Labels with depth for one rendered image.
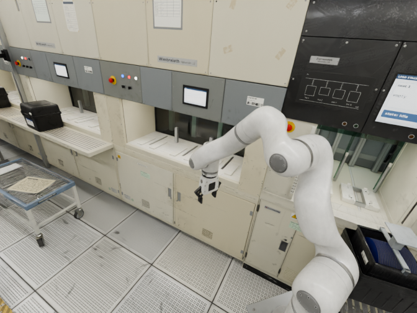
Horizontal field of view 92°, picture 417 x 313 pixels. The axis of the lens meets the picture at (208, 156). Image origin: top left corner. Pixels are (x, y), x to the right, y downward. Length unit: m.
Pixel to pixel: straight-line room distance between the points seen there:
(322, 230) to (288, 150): 0.25
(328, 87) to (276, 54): 0.31
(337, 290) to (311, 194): 0.26
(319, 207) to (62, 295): 1.92
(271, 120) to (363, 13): 0.72
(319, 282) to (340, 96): 0.85
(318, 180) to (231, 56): 0.89
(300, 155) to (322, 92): 0.70
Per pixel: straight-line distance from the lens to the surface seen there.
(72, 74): 2.38
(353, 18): 1.22
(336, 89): 1.21
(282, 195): 1.47
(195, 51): 1.41
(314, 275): 0.71
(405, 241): 1.20
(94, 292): 2.05
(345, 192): 1.73
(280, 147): 0.55
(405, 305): 1.32
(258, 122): 0.66
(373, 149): 2.28
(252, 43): 1.26
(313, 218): 0.65
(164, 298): 1.91
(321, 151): 0.64
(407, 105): 1.27
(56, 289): 2.18
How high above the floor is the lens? 1.71
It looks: 28 degrees down
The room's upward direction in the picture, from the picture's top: 5 degrees clockwise
